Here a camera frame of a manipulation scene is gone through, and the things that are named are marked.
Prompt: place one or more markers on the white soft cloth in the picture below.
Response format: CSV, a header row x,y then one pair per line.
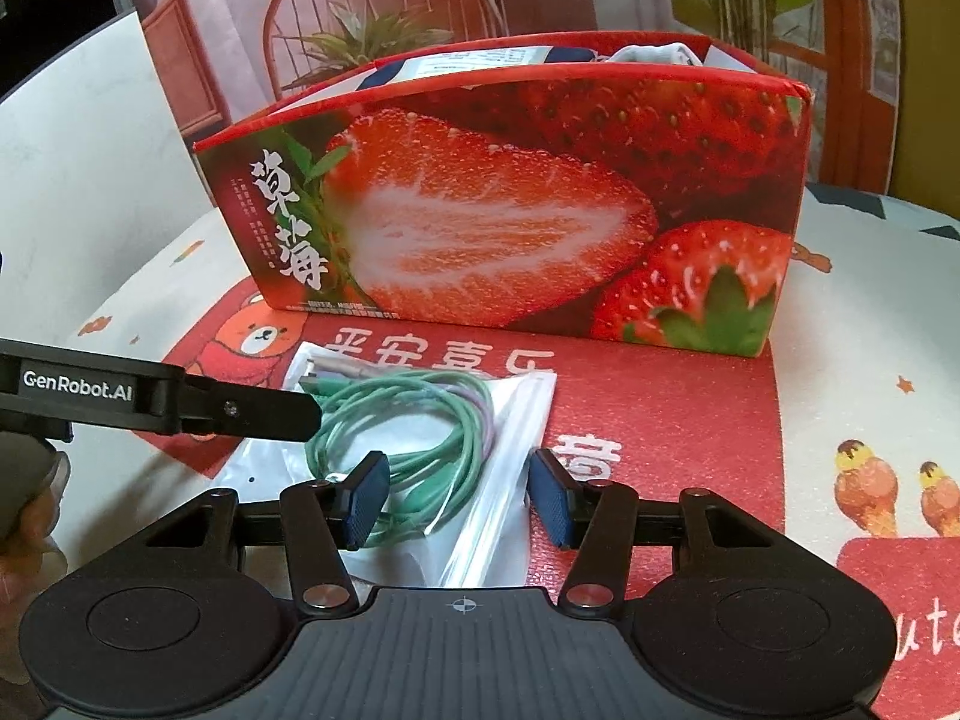
x,y
652,54

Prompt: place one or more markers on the red strawberry print box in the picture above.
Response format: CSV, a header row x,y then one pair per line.
x,y
525,202

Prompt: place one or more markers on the blue packet with white label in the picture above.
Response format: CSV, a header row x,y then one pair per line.
x,y
480,60

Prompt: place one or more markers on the wall poster of room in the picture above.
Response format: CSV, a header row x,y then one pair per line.
x,y
247,15

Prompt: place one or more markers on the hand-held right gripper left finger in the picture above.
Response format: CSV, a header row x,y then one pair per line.
x,y
367,502

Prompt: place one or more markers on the white marble board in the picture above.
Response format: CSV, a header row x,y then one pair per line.
x,y
90,187

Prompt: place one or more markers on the person's left hand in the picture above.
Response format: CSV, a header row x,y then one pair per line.
x,y
34,544

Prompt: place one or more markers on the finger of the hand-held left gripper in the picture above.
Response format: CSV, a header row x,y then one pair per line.
x,y
255,412

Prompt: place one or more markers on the dark window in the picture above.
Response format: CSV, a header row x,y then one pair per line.
x,y
45,0

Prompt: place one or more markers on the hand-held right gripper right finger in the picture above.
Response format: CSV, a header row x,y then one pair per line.
x,y
553,499

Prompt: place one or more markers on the printed white tablecloth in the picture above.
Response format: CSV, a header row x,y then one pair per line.
x,y
847,330

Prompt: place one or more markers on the wooden panel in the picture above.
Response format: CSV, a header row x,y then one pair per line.
x,y
930,90

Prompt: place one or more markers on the red bear print mat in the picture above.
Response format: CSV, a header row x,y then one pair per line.
x,y
675,427

